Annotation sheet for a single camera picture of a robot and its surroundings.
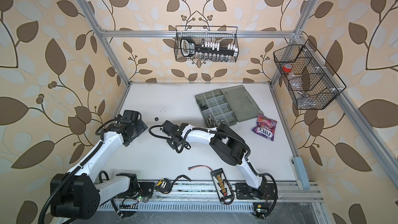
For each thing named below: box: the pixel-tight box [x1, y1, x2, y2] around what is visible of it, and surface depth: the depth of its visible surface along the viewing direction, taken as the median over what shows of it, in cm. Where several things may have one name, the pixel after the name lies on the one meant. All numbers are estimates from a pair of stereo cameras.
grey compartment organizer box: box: [194, 84, 264, 128], surface depth 107 cm
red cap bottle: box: [282, 63, 293, 74], surface depth 88 cm
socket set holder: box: [180, 36, 239, 62], surface depth 86 cm
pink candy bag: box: [251, 113, 278, 142], surface depth 95 cm
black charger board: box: [210, 168, 236, 205], surface depth 75 cm
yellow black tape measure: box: [154, 177, 177, 194], surface depth 75 cm
